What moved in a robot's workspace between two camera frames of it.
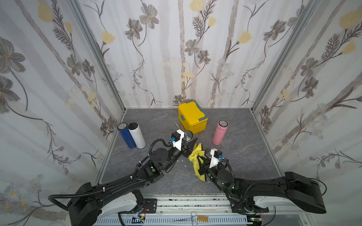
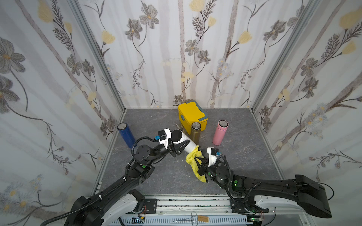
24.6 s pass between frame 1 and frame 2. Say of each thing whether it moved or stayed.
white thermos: moved
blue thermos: stayed
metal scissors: stayed
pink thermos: stayed
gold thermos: moved
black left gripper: moved
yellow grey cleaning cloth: stayed
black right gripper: stayed
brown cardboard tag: stayed
